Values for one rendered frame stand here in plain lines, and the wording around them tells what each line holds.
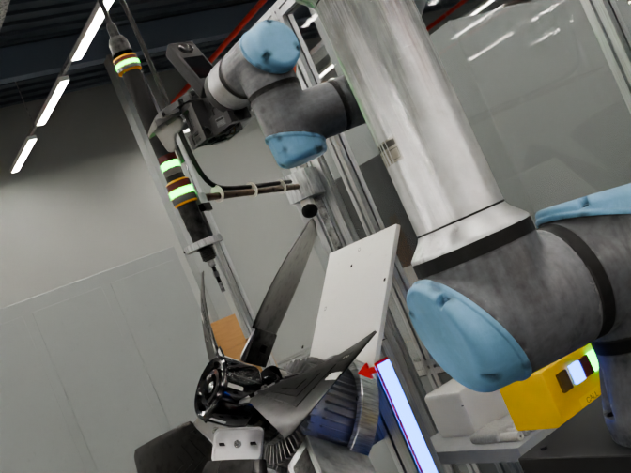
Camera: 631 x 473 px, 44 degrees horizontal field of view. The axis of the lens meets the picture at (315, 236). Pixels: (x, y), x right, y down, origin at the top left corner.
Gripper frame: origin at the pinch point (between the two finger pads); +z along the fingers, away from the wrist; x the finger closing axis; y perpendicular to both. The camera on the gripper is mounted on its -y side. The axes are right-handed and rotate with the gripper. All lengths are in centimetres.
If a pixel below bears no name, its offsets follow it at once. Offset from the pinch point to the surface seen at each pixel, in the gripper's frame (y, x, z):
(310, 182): 12, 49, 37
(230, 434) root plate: 53, -6, 14
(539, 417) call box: 66, 21, -30
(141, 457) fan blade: 54, -12, 46
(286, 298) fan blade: 35.2, 14.5, 12.2
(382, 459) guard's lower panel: 94, 70, 88
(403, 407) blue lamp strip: 54, 0, -29
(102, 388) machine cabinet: 54, 144, 547
